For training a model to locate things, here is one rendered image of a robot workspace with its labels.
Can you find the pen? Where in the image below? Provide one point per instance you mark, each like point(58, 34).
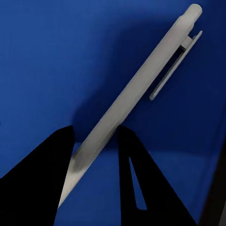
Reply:
point(176, 37)

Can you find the folder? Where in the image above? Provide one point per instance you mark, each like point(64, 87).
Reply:
point(65, 62)

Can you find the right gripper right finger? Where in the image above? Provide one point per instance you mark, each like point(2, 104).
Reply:
point(164, 208)

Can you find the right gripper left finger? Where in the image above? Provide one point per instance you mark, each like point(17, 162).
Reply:
point(30, 192)

